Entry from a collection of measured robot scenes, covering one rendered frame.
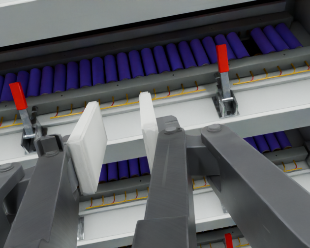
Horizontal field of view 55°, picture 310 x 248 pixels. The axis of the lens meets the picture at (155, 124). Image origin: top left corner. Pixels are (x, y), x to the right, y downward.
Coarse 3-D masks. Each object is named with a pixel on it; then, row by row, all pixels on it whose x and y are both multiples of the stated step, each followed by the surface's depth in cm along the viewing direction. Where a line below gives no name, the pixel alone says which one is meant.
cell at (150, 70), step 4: (144, 48) 49; (148, 48) 49; (144, 52) 48; (148, 52) 48; (144, 56) 47; (148, 56) 47; (152, 56) 48; (144, 60) 47; (148, 60) 47; (152, 60) 47; (144, 64) 47; (148, 64) 46; (152, 64) 46; (144, 68) 46; (148, 68) 45; (152, 68) 45; (148, 72) 45; (152, 72) 45; (156, 72) 45
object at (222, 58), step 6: (216, 48) 38; (222, 48) 38; (222, 54) 38; (222, 60) 38; (222, 66) 38; (228, 66) 38; (222, 72) 39; (222, 78) 39; (228, 78) 39; (222, 84) 39; (228, 84) 39; (222, 90) 39; (228, 90) 39; (222, 96) 40; (228, 96) 40
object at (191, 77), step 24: (168, 72) 44; (192, 72) 43; (240, 72) 44; (264, 72) 44; (48, 96) 43; (72, 96) 43; (96, 96) 43; (120, 96) 44; (168, 96) 43; (0, 120) 43
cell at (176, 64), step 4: (168, 44) 49; (172, 44) 48; (168, 48) 48; (172, 48) 48; (176, 48) 48; (168, 52) 48; (172, 52) 47; (176, 52) 47; (168, 56) 47; (172, 56) 47; (176, 56) 46; (172, 60) 46; (176, 60) 46; (180, 60) 46; (172, 64) 46; (176, 64) 45; (180, 64) 45; (172, 68) 45; (176, 68) 45; (180, 68) 45
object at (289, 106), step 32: (128, 32) 49; (160, 32) 50; (160, 96) 44; (256, 96) 42; (288, 96) 41; (0, 128) 44; (64, 128) 42; (128, 128) 41; (192, 128) 40; (256, 128) 42; (288, 128) 43; (0, 160) 40; (32, 160) 40
